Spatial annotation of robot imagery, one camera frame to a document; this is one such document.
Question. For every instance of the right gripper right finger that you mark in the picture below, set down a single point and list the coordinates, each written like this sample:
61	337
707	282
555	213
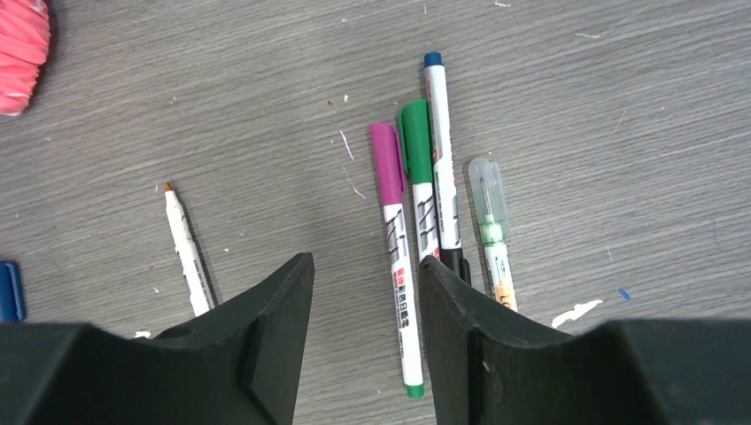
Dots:
491	365

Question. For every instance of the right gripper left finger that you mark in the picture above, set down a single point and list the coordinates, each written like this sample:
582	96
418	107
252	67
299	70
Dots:
240	363

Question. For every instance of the black capped blue marker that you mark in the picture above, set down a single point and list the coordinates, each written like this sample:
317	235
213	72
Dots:
450	246

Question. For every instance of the blue pen cap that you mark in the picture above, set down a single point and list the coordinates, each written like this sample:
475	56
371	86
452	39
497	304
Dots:
13	307

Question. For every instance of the pink patterned jacket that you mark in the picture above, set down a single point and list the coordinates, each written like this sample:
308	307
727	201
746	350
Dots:
25	47

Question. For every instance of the clear capped green pen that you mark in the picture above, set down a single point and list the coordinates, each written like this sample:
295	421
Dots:
491	218

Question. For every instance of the green capped marker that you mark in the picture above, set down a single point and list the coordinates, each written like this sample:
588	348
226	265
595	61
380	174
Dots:
414	130

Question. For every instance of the purple capped marker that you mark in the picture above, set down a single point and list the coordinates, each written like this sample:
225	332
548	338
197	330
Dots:
391	185

